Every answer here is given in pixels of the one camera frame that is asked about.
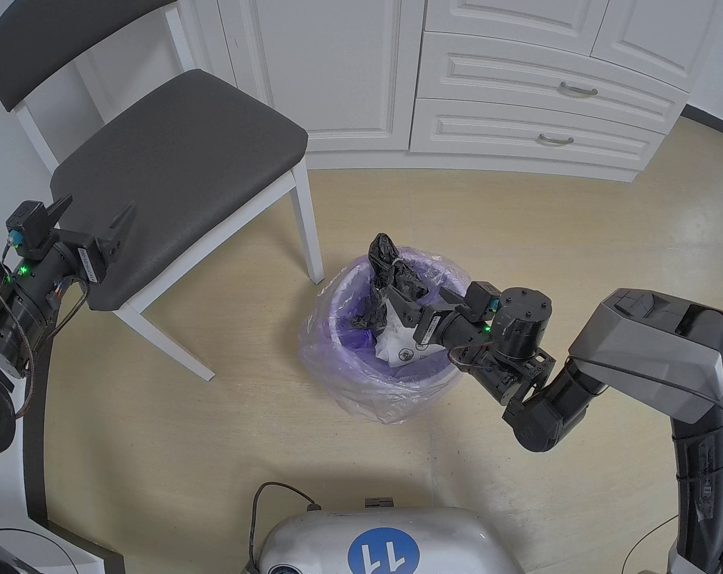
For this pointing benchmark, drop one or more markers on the pale grey trash bin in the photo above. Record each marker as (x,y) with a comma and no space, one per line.
(397,398)

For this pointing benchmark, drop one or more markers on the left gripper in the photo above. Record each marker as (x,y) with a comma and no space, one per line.
(56,272)

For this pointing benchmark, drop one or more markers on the white wardrobe with drawers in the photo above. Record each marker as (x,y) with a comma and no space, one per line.
(337,51)

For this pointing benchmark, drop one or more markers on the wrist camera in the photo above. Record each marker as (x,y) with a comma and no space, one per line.
(29,225)
(484,296)

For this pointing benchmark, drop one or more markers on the purple plastic bag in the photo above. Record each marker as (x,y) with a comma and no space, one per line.
(319,344)

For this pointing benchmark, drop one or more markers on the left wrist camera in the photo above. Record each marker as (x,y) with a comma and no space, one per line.
(29,225)

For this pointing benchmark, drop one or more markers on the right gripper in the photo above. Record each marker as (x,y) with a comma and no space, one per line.
(469,332)

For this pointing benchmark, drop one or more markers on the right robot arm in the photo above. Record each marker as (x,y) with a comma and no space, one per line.
(636,338)

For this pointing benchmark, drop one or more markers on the white chair dark grey seat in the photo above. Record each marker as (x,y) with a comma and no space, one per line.
(188,141)

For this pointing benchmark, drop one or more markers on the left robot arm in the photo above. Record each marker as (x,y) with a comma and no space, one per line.
(3,332)

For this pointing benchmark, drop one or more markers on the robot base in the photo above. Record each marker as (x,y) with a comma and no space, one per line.
(337,541)

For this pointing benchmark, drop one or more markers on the black and white wrapper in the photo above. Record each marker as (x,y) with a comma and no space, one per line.
(397,278)

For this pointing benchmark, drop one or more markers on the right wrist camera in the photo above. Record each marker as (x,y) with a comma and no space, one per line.
(484,296)

